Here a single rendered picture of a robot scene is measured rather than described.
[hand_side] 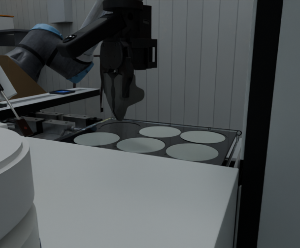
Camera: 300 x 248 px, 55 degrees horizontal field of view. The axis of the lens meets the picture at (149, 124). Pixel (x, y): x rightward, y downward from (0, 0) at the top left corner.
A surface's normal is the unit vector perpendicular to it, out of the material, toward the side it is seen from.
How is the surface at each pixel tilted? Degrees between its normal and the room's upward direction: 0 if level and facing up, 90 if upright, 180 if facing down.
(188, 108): 90
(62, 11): 90
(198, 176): 0
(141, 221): 0
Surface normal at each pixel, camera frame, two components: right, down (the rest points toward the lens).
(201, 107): -0.62, 0.19
